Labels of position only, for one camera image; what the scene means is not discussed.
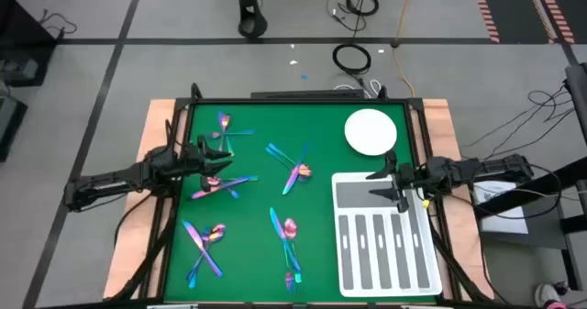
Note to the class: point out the iridescent rainbow knife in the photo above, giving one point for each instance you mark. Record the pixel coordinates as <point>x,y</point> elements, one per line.
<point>202,247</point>
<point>290,183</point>
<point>230,151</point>
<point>277,224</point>
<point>197,194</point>

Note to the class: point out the black case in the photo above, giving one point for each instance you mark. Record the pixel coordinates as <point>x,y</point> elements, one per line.
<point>11,125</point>

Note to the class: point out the grey base plate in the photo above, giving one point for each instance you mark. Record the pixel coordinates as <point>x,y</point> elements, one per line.
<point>546,235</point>

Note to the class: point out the white round plate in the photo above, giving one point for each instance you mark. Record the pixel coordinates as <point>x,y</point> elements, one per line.
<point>370,132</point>

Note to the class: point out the black cylindrical floor stand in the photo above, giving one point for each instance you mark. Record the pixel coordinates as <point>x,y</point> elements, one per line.
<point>251,22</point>

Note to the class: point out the black metal stand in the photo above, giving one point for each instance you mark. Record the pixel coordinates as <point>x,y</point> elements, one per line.
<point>559,178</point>

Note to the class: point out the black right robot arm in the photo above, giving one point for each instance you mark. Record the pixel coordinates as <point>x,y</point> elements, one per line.
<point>481,169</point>

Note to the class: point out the silver aluminium bar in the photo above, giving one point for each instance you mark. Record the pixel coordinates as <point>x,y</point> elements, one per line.
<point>172,306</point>
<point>426,306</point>

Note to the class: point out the black caster wheel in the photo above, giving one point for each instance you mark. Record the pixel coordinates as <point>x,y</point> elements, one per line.
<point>560,287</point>

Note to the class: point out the black table frame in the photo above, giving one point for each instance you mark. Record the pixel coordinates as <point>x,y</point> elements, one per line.
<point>415,103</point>

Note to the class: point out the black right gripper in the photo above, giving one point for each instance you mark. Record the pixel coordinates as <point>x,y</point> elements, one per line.
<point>413,176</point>

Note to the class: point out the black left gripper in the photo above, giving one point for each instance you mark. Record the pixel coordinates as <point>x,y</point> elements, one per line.
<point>190,162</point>

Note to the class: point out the green table mat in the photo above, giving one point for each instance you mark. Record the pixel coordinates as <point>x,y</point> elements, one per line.
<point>252,235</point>

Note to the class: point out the black striped floor mat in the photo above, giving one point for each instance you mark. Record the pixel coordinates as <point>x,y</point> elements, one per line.
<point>513,11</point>

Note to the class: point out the white cutlery organizer tray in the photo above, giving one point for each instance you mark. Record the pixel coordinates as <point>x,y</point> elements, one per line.
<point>341,210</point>

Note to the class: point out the black floor plug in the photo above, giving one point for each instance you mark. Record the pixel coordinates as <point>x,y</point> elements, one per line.
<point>394,44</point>

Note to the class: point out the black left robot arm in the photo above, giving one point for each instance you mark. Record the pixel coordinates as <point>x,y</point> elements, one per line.
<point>105,185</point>

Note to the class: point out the person's shoe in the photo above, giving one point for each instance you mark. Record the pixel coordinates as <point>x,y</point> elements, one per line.
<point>546,295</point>

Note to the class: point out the pink object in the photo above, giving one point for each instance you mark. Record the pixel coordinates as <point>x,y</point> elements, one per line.
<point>556,305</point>

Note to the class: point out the white paper sheet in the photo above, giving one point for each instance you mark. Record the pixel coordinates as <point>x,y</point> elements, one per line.
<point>502,217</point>

